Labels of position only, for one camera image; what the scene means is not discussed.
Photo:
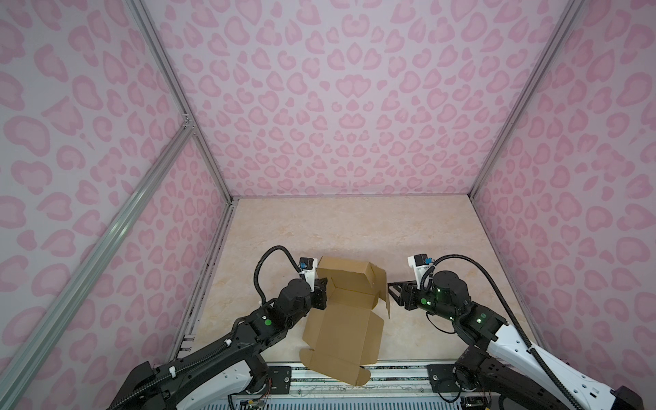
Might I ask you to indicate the aluminium left corner post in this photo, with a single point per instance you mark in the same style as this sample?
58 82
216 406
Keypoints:
146 25

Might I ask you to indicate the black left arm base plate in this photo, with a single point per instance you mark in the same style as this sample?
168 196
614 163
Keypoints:
277 381

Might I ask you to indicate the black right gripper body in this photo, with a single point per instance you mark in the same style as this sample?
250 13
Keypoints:
410 295

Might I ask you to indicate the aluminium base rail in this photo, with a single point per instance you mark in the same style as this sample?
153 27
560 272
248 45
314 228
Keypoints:
387 385

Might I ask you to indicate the aluminium corner post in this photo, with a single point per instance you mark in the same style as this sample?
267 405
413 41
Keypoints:
565 25
146 25

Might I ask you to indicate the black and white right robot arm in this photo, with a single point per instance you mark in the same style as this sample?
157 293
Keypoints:
499 358

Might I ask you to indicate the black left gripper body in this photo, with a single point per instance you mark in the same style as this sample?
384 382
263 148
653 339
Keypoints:
319 296

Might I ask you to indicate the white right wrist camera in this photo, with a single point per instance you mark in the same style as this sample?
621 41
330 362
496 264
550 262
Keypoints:
419 263

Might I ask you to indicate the aluminium right corner post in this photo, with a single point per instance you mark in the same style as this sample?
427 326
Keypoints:
565 25

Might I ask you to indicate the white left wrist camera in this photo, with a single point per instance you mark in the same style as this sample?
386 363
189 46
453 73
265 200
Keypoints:
308 271

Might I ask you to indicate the brown cardboard box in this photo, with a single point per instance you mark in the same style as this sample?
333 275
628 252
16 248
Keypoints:
345 338

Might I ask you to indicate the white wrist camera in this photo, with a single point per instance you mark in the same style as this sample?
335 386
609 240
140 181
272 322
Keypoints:
308 271
419 263

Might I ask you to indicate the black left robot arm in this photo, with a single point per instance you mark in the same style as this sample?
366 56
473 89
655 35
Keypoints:
234 360

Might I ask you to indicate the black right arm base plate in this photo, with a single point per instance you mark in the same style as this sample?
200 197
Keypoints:
449 381

